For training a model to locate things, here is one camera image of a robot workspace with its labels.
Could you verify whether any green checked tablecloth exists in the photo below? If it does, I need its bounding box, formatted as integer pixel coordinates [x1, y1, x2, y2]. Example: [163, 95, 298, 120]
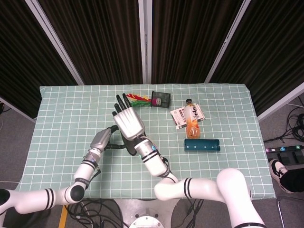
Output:
[18, 83, 276, 200]

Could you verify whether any green cloth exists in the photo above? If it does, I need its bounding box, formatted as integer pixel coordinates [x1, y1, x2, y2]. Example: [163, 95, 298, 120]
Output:
[119, 131, 141, 157]

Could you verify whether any white black sneaker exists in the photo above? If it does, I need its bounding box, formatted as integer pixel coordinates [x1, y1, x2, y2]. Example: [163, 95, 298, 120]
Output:
[269, 159, 292, 193]

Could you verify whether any white red printed card box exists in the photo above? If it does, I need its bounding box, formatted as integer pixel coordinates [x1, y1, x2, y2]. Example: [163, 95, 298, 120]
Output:
[170, 104, 206, 130]

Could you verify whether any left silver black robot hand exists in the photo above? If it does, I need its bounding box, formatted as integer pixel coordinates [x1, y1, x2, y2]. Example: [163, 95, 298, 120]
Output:
[88, 125, 130, 153]

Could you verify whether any red yellow green feather shuttlecock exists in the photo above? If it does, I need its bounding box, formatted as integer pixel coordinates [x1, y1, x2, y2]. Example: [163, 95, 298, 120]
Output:
[125, 93, 162, 108]

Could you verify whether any black floor cable bundle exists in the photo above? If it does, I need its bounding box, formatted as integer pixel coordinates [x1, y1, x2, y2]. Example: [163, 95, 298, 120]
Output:
[64, 198, 124, 228]
[263, 95, 304, 143]

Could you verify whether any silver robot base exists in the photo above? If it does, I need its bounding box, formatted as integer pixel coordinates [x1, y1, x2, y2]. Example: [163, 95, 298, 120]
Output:
[114, 198, 181, 228]

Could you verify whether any teal roll-up case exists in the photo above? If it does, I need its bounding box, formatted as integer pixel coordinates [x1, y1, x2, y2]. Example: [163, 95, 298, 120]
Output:
[183, 138, 221, 152]

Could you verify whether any black trouser leg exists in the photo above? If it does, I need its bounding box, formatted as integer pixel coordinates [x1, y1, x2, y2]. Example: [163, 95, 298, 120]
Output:
[280, 165, 304, 193]

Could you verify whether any black mesh pen holder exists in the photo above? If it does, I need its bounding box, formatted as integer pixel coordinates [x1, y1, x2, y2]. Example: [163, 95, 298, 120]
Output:
[151, 90, 172, 108]

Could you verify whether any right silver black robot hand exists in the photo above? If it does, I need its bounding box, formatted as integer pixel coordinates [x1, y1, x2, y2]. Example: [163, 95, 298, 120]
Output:
[112, 93, 146, 141]

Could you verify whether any orange drink bottle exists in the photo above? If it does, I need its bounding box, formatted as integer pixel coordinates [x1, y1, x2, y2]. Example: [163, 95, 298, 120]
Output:
[184, 98, 202, 139]

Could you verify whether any dark curtain partition panel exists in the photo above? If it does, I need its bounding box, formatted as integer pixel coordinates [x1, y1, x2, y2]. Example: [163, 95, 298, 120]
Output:
[142, 0, 251, 84]
[0, 0, 84, 123]
[204, 0, 304, 122]
[26, 0, 148, 86]

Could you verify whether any black foot pedal unit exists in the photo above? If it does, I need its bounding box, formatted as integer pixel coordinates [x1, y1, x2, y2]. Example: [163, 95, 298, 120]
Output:
[265, 144, 304, 165]

